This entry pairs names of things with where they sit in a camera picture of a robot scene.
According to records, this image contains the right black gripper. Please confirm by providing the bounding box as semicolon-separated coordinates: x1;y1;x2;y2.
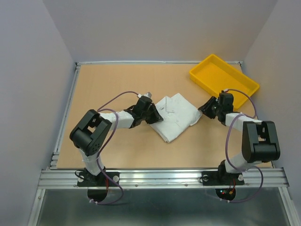
196;95;222;118

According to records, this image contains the white long sleeve shirt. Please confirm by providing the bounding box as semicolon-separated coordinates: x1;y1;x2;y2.
151;93;202;143

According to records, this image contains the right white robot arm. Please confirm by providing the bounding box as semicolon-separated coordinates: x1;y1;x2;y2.
198;90;280;186

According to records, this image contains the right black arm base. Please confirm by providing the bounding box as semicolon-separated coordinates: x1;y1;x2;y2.
199;170;245;186

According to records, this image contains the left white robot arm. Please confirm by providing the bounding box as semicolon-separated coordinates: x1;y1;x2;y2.
70;96;164;186

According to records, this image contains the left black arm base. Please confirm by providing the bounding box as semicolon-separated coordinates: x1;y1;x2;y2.
74;169;117;187

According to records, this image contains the yellow plastic bin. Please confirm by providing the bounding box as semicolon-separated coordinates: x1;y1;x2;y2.
189;54;260;97

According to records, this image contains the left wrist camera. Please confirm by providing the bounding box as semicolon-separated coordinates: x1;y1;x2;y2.
137;92;152;98

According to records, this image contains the aluminium mounting rail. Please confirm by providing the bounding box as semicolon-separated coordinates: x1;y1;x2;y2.
38;168;289;190

